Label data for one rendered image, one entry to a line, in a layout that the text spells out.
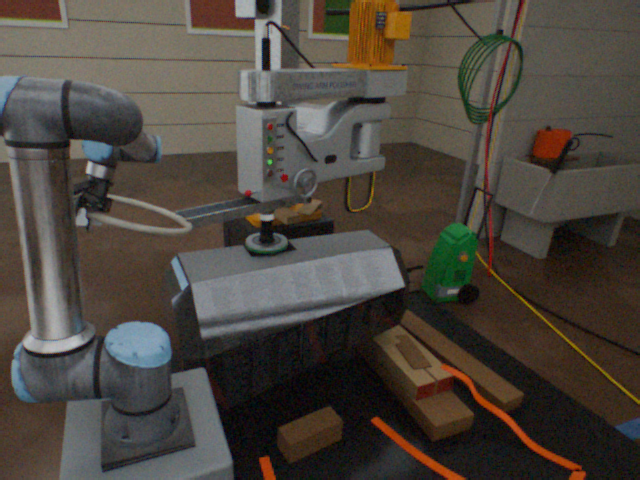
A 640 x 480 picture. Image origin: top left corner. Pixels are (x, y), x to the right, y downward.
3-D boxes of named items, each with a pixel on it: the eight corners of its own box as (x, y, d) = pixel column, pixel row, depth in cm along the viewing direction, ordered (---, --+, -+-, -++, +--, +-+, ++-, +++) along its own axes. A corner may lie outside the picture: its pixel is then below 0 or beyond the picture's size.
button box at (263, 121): (273, 178, 211) (273, 116, 200) (276, 180, 209) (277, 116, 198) (259, 181, 206) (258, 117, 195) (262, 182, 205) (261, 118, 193)
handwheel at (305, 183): (305, 191, 231) (306, 162, 225) (318, 196, 224) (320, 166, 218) (282, 196, 222) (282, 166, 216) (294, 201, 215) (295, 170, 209)
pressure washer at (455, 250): (455, 282, 385) (474, 183, 349) (477, 304, 354) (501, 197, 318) (416, 285, 377) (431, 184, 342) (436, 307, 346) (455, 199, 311)
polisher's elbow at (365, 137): (338, 154, 256) (340, 118, 248) (357, 149, 270) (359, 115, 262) (367, 159, 246) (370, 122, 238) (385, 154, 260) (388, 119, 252)
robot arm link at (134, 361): (170, 410, 113) (168, 351, 106) (95, 415, 109) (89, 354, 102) (174, 370, 127) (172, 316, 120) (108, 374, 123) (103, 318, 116)
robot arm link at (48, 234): (95, 413, 108) (65, 79, 84) (12, 419, 104) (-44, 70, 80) (107, 375, 122) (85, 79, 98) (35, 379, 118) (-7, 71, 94)
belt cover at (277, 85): (371, 97, 265) (374, 66, 258) (405, 102, 248) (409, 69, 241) (227, 106, 209) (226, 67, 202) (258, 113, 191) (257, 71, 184)
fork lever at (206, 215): (291, 193, 247) (292, 185, 245) (314, 203, 234) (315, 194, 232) (172, 219, 207) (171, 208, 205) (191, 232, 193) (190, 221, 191)
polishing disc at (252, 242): (293, 247, 230) (293, 244, 230) (254, 253, 222) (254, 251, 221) (278, 232, 248) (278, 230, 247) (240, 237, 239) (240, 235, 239)
